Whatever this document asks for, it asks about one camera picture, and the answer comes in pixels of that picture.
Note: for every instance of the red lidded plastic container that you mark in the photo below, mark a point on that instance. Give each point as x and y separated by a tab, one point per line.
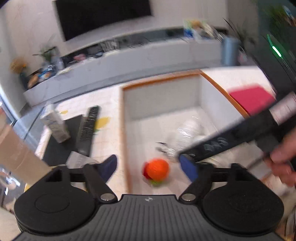
253	99

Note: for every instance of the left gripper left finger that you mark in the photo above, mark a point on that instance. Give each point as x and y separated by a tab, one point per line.
96	177

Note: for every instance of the orange crochet ball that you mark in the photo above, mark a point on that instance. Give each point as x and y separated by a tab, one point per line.
155	171

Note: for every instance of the clear plastic mesh bag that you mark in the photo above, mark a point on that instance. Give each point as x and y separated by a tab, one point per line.
189	133

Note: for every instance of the green plant in glass vase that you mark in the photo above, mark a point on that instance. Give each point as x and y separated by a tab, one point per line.
51	57

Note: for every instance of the black wall television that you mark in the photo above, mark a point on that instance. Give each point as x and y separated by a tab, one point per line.
79	17

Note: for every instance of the black remote control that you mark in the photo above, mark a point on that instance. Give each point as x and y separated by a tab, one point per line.
86	132

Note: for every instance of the dried flowers in vase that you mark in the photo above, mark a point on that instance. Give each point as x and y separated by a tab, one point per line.
19	66

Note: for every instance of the blue metal trash bin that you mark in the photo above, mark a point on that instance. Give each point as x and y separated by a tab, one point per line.
230	51

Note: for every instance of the orange cardboard box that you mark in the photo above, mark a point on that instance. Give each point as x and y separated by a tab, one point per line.
151	109

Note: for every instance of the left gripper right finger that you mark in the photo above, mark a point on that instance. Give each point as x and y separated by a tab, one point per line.
200	176

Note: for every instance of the milk carton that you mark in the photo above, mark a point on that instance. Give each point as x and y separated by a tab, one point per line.
52	119

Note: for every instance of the person right hand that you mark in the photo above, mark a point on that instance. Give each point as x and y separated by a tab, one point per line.
279	158

